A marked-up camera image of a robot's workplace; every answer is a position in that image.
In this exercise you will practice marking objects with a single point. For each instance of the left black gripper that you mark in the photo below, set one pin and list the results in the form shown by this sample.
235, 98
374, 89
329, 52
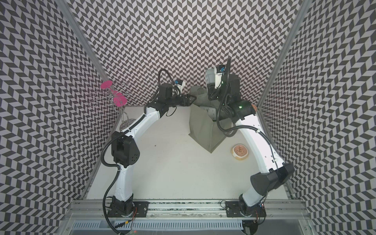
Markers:
188, 99

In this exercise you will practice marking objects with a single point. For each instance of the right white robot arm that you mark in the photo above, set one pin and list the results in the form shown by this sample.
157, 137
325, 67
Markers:
236, 114

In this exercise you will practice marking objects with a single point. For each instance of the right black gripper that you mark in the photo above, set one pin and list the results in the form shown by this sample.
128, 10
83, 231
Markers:
212, 90

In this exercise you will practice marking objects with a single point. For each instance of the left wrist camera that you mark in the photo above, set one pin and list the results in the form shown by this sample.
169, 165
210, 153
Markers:
180, 84

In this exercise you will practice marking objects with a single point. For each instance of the aluminium front rail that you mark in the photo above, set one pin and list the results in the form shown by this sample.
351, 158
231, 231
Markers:
218, 209

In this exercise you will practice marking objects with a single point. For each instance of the grey-green large analog clock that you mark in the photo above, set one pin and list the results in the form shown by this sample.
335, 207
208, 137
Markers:
212, 112

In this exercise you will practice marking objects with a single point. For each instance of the green canvas bag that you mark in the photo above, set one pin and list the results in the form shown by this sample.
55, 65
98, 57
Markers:
203, 129

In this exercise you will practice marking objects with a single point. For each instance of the grey-green tall analog clock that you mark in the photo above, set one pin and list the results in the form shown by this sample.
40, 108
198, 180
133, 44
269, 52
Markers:
210, 77

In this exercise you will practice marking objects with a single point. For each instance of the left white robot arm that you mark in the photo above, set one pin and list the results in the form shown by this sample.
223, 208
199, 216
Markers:
122, 151

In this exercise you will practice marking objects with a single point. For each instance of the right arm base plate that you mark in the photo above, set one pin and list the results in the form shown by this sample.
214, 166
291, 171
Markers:
235, 209

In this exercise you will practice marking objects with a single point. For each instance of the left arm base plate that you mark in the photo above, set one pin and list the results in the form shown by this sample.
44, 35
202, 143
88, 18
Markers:
127, 211

